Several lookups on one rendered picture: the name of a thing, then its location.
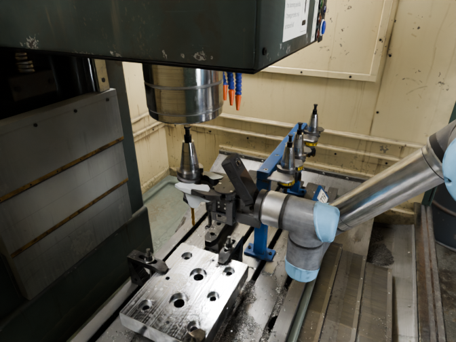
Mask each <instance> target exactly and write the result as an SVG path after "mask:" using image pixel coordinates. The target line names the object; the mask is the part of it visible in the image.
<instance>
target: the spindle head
mask: <svg viewBox="0 0 456 342"><path fill-rule="evenodd" d="M285 2H286V0H0V50H9V51H17V52H30V53H38V54H51V55H58V56H71V57H79V58H92V59H99V60H113V61H120V62H133V63H141V64H154V65H162V66H169V67H183V68H190V69H203V70H210V71H224V72H231V73H244V74H251V75H254V74H255V73H258V72H259V71H262V70H263V69H265V68H267V67H269V66H271V65H273V64H275V63H277V62H279V61H280V60H282V59H284V58H286V57H288V56H290V55H292V54H294V53H295V52H298V51H299V50H302V49H303V48H306V47H307V46H309V45H311V44H313V43H315V42H317V41H318V40H317V41H316V40H315V38H314V41H312V42H311V31H312V24H313V18H314V6H315V0H309V9H308V17H307V29H306V33H305V34H303V35H300V36H298V37H295V38H293V39H289V40H288V41H285V42H282V40H283V30H284V12H285Z"/></svg>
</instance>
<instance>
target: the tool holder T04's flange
mask: <svg viewBox="0 0 456 342"><path fill-rule="evenodd" d="M203 172H204V167H203V165H202V164H200V163H199V169H198V170H197V171H195V172H183V171H182V170H181V167H176V173H177V180H178V181H179V182H181V183H185V184H193V183H198V182H200V177H201V178H203V177H204V173H203Z"/></svg>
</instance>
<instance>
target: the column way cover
mask: <svg viewBox="0 0 456 342"><path fill-rule="evenodd" d="M123 140H124V134H123V130H122V125H121V117H120V112H119V105H118V100H117V92H116V89H113V88H110V90H107V91H104V92H88V93H86V94H82V95H79V96H76V97H73V98H69V99H66V100H63V101H60V102H56V103H54V104H49V105H47V106H44V107H40V108H38V109H33V110H31V111H27V112H24V113H21V114H18V115H14V116H11V117H8V118H5V119H1V120H0V251H1V254H3V255H5V257H6V259H7V261H8V263H9V266H10V268H11V271H12V273H13V275H14V277H15V280H16V282H17V285H18V287H19V289H20V292H21V293H22V296H23V297H25V298H27V299H28V300H31V299H32V298H33V297H35V296H36V295H37V294H39V293H40V292H41V291H42V290H43V289H44V288H46V287H47V286H48V285H50V284H51V283H52V282H53V281H54V280H56V279H57V278H58V277H59V276H61V275H62V274H63V273H64V272H65V271H67V270H68V269H69V268H70V267H72V266H73V265H74V264H76V262H78V261H79V260H80V259H82V258H83V257H84V256H85V255H86V254H87V253H89V252H90V251H91V250H93V249H94V248H95V247H97V245H99V244H100V243H101V242H102V241H103V240H105V239H106V238H107V237H109V236H110V235H111V234H112V233H113V232H115V231H116V230H117V229H119V228H120V227H121V226H122V225H123V224H124V223H126V222H127V221H128V220H130V219H131V218H132V211H131V206H130V198H129V195H128V187H127V181H128V173H127V169H126V161H125V157H124V149H123V145H122V141H123Z"/></svg>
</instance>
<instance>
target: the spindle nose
mask: <svg viewBox="0 0 456 342"><path fill-rule="evenodd" d="M142 73H143V79H144V85H145V96H146V101H147V108H148V110H149V115H150V116H151V117H152V118H153V119H154V120H156V121H160V122H162V123H166V124H179V125H184V124H198V123H203V122H206V121H210V120H213V119H215V118H217V117H218V116H219V115H220V114H221V113H222V112H223V71H210V70H203V69H190V68H183V67H175V66H162V65H154V64H142Z"/></svg>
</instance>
